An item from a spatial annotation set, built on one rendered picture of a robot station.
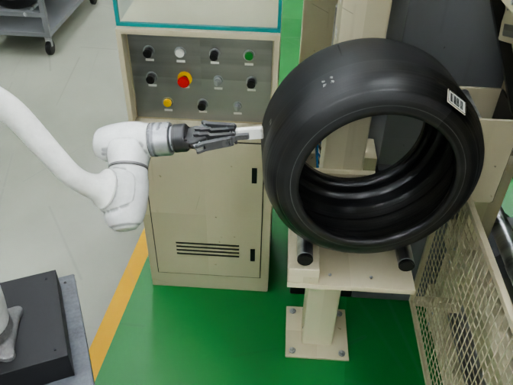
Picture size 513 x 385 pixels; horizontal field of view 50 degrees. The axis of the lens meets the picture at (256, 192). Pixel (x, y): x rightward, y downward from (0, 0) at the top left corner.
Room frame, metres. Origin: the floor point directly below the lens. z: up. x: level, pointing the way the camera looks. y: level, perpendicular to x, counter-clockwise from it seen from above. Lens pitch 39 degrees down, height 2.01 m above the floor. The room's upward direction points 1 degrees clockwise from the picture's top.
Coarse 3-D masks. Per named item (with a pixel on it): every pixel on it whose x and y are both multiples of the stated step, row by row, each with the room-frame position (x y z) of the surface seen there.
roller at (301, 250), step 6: (300, 240) 1.13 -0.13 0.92; (300, 246) 1.10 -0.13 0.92; (306, 246) 1.10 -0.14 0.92; (312, 246) 1.11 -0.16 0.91; (300, 252) 1.08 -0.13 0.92; (306, 252) 1.08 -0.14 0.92; (312, 252) 1.09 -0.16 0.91; (300, 258) 1.07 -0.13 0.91; (306, 258) 1.07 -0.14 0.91; (312, 258) 1.07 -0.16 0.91; (306, 264) 1.07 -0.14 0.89
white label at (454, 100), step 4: (448, 92) 1.11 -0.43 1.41; (452, 92) 1.12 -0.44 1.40; (448, 96) 1.10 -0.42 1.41; (452, 96) 1.10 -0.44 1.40; (456, 96) 1.11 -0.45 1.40; (448, 100) 1.08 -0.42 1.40; (452, 100) 1.09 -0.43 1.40; (456, 100) 1.10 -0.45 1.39; (460, 100) 1.11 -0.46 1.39; (452, 104) 1.08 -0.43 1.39; (456, 104) 1.09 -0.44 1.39; (460, 104) 1.10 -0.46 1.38; (464, 104) 1.11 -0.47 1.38; (460, 108) 1.09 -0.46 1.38; (464, 108) 1.10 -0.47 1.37; (464, 112) 1.09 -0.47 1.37
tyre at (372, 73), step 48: (336, 48) 1.28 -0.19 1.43; (384, 48) 1.24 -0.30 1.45; (288, 96) 1.19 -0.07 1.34; (336, 96) 1.09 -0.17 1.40; (384, 96) 1.08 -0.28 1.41; (432, 96) 1.09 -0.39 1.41; (288, 144) 1.08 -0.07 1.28; (432, 144) 1.34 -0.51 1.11; (480, 144) 1.11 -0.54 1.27; (288, 192) 1.06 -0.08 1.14; (336, 192) 1.32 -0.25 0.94; (384, 192) 1.32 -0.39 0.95; (432, 192) 1.23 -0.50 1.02; (336, 240) 1.06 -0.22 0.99; (384, 240) 1.06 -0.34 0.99
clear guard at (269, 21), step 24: (120, 0) 1.77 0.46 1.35; (144, 0) 1.77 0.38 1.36; (168, 0) 1.77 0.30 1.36; (192, 0) 1.76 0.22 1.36; (216, 0) 1.76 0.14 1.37; (240, 0) 1.75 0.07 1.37; (264, 0) 1.75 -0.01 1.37; (120, 24) 1.77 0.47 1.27; (144, 24) 1.76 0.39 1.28; (168, 24) 1.76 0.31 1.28; (192, 24) 1.76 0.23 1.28; (216, 24) 1.76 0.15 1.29; (240, 24) 1.75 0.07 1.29; (264, 24) 1.75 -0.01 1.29
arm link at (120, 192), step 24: (0, 96) 1.04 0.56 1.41; (0, 120) 1.04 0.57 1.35; (24, 120) 1.04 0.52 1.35; (48, 144) 1.03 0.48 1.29; (48, 168) 1.02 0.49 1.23; (72, 168) 1.02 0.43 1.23; (120, 168) 1.11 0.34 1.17; (144, 168) 1.13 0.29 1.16; (96, 192) 1.02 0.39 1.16; (120, 192) 1.03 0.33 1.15; (144, 192) 1.08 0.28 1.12; (120, 216) 1.00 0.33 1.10; (144, 216) 1.05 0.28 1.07
